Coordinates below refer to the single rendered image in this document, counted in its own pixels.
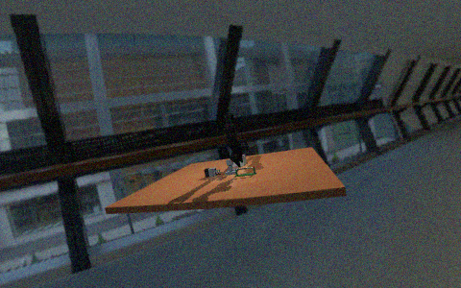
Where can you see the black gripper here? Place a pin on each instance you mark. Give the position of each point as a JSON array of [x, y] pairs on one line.
[[236, 156]]

